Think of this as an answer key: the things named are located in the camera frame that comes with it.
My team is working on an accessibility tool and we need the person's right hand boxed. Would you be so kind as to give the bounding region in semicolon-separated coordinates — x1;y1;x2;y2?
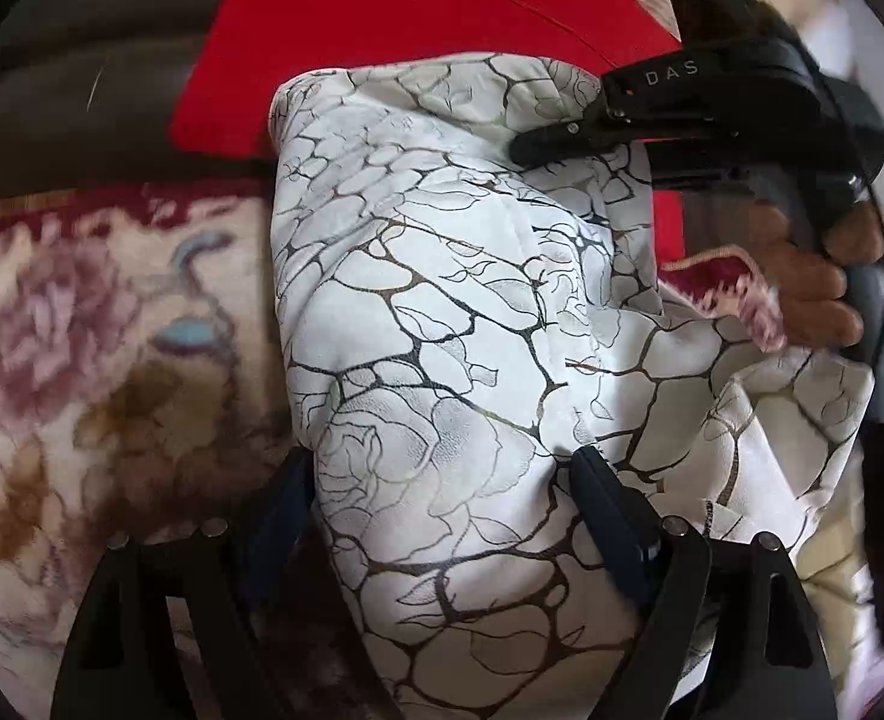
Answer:
748;202;884;349

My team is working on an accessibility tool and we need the floral red beige blanket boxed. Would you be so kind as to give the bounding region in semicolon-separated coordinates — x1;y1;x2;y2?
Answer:
0;179;384;720

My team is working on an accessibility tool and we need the large red cushion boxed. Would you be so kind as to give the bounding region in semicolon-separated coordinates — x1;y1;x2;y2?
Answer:
167;0;688;272

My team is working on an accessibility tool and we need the dark brown leather sofa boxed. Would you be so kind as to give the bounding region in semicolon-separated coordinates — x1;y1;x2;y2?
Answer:
0;0;271;199

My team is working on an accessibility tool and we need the white crackle-pattern coat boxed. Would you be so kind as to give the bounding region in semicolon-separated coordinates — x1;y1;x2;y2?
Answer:
270;54;873;718

